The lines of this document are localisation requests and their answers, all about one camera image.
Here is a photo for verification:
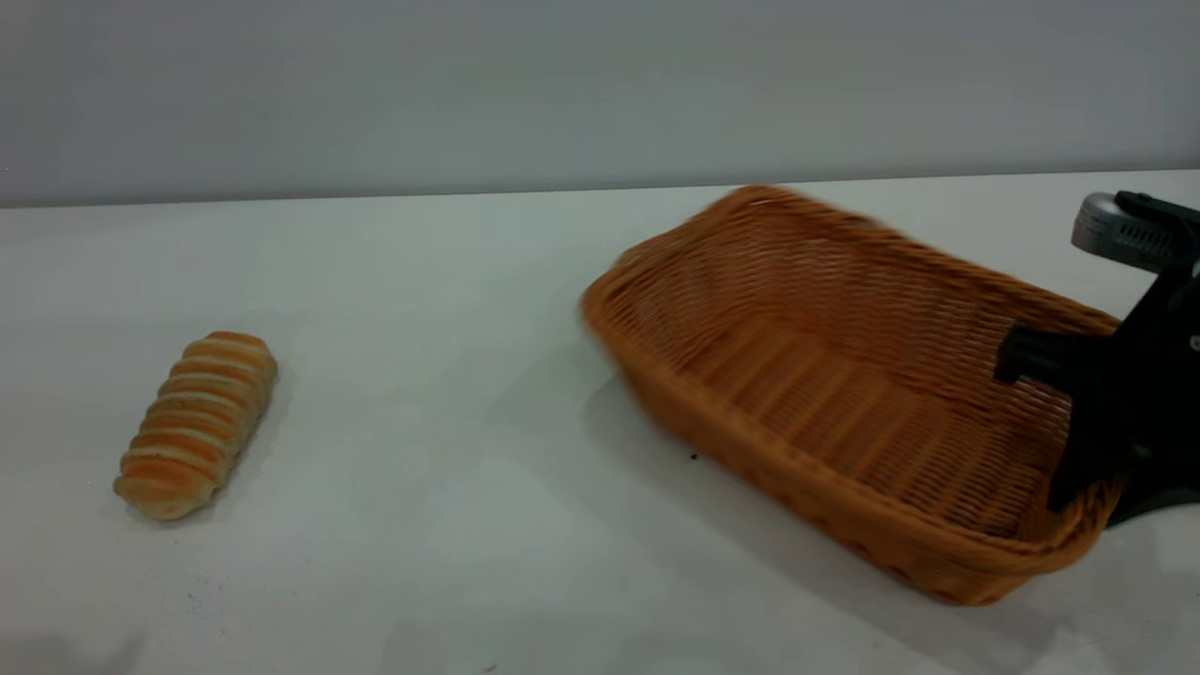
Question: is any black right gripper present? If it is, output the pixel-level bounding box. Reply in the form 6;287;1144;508
994;267;1200;528

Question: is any orange wicker basket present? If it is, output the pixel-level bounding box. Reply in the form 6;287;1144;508
579;184;1126;608

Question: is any striped bread roll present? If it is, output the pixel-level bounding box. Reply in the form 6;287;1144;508
112;331;279;522

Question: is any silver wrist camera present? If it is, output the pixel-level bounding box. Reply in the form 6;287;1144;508
1072;190;1200;276

